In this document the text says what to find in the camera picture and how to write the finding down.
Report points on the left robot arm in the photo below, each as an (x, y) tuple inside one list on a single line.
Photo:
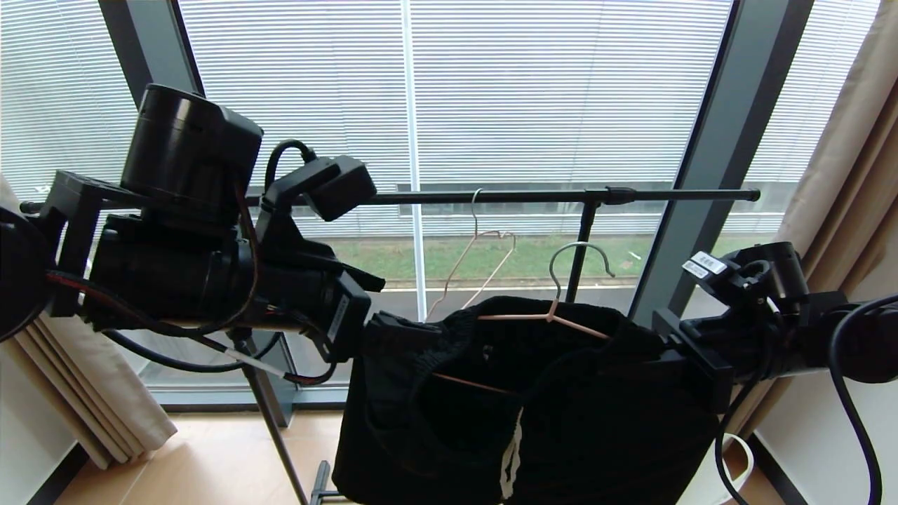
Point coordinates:
[(189, 154)]

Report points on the black clothes rack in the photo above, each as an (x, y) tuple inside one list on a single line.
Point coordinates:
[(491, 197)]

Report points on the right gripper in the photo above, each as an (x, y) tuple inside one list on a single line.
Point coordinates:
[(701, 365)]

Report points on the pink clothes hanger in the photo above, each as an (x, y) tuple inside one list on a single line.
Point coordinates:
[(476, 221), (554, 306)]

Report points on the black shorts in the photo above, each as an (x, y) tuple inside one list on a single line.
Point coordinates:
[(596, 421)]

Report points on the beige curtain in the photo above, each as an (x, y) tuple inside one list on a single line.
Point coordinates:
[(842, 154), (91, 393)]

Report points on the window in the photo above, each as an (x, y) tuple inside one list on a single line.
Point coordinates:
[(722, 175)]

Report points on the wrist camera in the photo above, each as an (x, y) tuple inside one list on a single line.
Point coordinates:
[(337, 186), (722, 280)]

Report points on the white laundry basket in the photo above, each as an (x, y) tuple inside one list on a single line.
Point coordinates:
[(701, 484)]

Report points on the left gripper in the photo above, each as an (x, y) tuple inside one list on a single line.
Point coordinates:
[(175, 280)]

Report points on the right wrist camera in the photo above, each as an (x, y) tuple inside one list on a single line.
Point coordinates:
[(722, 280)]

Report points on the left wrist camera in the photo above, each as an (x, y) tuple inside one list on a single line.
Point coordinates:
[(337, 186)]

